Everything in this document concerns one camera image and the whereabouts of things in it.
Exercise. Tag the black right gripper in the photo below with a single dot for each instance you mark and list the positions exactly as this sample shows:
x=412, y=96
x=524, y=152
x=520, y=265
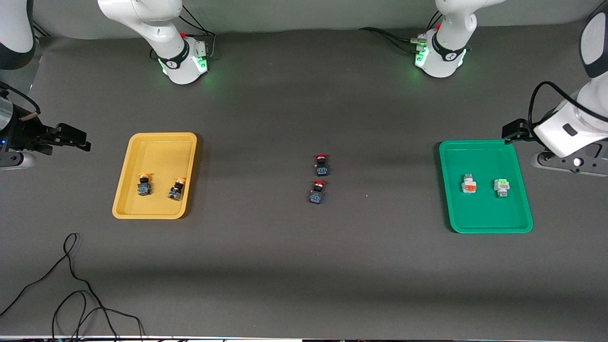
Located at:
x=24, y=131

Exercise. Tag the aluminium frame rail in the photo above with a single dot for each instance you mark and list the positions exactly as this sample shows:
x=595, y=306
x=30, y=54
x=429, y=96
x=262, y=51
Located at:
x=40, y=31

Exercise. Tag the yellow plastic tray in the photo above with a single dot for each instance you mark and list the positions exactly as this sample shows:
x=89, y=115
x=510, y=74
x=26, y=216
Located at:
x=156, y=156

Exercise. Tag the orange and white button switch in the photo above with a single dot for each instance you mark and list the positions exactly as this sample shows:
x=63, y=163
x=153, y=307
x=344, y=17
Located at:
x=469, y=186

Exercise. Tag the red push button switch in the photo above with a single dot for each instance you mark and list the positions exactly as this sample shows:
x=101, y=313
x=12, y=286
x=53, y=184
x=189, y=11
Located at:
x=316, y=194
x=322, y=167

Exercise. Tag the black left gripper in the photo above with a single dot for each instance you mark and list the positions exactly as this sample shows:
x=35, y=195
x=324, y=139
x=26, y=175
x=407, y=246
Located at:
x=514, y=129

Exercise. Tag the yellow push button switch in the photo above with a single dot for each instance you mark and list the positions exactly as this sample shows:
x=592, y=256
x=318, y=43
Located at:
x=175, y=192
x=144, y=189

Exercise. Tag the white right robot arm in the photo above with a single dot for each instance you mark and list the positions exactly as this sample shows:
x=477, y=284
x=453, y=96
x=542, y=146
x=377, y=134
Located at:
x=156, y=28

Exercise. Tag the dark grey table mat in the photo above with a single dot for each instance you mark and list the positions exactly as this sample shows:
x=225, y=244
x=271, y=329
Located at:
x=304, y=266

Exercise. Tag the green and white button switch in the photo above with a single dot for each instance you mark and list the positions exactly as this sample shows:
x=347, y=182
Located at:
x=501, y=187

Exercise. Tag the green plastic tray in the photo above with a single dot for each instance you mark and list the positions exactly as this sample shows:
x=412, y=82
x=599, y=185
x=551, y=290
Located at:
x=484, y=213

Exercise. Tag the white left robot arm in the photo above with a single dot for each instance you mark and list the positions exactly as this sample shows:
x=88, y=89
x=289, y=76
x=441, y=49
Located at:
x=451, y=52

